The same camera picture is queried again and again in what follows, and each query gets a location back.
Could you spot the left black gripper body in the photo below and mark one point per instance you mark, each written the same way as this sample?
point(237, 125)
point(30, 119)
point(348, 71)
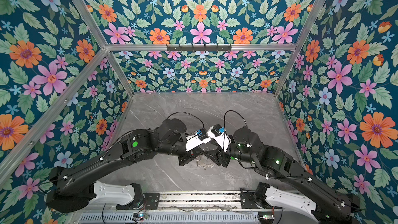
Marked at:
point(189, 155)

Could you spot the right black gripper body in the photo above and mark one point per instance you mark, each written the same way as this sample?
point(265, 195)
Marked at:
point(224, 157)

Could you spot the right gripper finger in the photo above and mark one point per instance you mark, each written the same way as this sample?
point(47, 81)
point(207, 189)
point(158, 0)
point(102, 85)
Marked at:
point(212, 158)
point(209, 152)

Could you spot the large keyring with red grip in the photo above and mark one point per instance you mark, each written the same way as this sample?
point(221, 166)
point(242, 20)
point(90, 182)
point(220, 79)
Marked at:
point(204, 163)

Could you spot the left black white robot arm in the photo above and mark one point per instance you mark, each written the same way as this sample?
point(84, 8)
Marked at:
point(76, 188)

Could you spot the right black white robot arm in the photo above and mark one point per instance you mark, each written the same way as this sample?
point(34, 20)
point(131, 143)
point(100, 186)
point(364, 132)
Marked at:
point(315, 200)

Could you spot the right small circuit board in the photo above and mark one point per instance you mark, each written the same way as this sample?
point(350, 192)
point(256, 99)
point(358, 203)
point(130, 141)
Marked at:
point(266, 218)

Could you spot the small circuit board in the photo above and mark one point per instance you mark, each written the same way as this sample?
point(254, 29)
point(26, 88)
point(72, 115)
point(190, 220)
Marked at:
point(266, 218)
point(140, 217)

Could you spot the left small circuit board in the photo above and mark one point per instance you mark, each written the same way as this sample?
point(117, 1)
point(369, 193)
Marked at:
point(140, 217)

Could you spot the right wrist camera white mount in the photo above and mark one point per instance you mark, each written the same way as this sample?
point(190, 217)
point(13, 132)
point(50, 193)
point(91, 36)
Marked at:
point(218, 134)

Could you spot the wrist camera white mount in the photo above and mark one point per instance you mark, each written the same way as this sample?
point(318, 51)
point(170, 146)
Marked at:
point(218, 134)
point(196, 139)

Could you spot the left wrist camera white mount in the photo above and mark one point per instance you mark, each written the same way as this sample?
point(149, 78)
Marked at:
point(196, 139)

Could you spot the aluminium front rail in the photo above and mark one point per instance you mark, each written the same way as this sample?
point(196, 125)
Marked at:
point(189, 201)

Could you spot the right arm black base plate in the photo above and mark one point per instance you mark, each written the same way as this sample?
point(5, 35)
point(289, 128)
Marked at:
point(249, 201)

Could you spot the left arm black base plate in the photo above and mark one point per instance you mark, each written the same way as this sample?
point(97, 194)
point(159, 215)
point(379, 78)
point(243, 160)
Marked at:
point(148, 201)

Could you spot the white slotted cable duct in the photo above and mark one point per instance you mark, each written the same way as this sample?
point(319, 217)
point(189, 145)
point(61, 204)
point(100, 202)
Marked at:
point(170, 218)

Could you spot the black hook rail on frame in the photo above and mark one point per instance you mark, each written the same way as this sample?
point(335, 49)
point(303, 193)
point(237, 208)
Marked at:
point(204, 47)

